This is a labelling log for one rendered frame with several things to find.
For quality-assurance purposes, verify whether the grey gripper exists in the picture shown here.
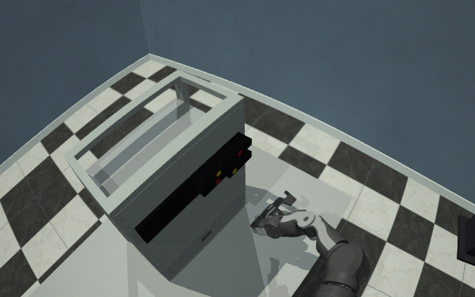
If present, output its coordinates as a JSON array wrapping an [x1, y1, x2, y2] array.
[[262, 190, 297, 217]]

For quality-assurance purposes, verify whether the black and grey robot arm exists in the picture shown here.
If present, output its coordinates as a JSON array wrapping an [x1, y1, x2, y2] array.
[[250, 210, 372, 297]]

